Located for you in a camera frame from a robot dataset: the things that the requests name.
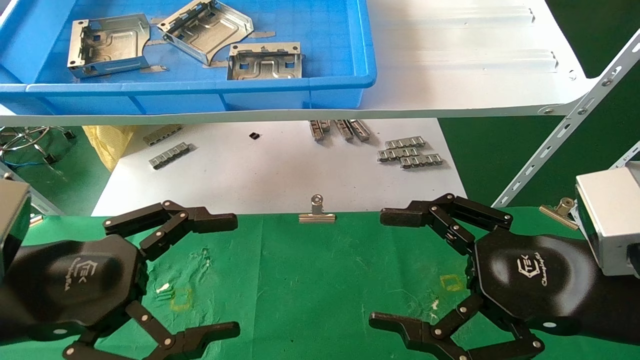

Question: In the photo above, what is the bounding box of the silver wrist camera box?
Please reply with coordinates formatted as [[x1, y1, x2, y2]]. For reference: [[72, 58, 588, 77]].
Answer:
[[0, 177, 32, 277], [574, 162, 640, 279]]

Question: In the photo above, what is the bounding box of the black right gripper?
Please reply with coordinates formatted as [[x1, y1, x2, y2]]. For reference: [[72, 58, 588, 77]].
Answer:
[[369, 193, 599, 360]]

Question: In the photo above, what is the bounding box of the white flat board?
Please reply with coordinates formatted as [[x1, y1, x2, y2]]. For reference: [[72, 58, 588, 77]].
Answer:
[[91, 118, 468, 217]]

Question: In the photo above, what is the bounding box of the blue plastic bin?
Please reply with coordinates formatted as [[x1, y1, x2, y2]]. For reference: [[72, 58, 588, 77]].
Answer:
[[0, 0, 377, 117]]

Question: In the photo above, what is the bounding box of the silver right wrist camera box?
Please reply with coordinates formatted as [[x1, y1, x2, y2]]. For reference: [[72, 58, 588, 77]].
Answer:
[[574, 162, 640, 279]]

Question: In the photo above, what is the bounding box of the grey metal clip strip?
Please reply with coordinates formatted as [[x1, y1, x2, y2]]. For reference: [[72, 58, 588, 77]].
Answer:
[[377, 147, 420, 163], [334, 119, 355, 142], [349, 119, 372, 142], [384, 136, 427, 150], [149, 142, 191, 170], [399, 153, 445, 170], [309, 120, 332, 142], [143, 125, 183, 147]]

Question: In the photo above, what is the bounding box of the thin blue cable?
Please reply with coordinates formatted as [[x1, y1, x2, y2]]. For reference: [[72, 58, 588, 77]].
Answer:
[[0, 150, 51, 169]]

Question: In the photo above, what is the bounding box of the chrome chair base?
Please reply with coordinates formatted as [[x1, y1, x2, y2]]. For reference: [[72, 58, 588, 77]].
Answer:
[[0, 126, 76, 166]]

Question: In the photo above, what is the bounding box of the green cloth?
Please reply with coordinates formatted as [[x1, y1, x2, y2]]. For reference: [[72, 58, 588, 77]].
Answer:
[[0, 206, 640, 360]]

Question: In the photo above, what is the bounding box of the yellow plastic bag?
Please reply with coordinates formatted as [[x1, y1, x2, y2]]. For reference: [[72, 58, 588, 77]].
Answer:
[[82, 125, 136, 173]]

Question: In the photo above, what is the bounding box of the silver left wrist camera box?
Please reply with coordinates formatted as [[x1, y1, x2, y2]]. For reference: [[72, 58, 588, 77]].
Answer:
[[0, 177, 32, 277]]

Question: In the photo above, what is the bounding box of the stamped metal bracket part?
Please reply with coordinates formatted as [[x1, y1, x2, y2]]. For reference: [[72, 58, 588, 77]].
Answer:
[[157, 0, 255, 67], [227, 42, 304, 81], [67, 13, 151, 79]]

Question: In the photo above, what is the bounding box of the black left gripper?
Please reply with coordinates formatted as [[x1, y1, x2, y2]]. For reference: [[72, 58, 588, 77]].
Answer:
[[6, 200, 241, 360]]

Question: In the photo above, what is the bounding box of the white metal shelf board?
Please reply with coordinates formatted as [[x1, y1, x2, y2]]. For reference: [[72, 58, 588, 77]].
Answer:
[[0, 0, 599, 127]]

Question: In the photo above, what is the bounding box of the white perforated shelf strut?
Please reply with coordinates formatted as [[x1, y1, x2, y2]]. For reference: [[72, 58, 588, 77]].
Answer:
[[0, 161, 64, 217], [610, 141, 640, 171], [492, 30, 640, 209]]

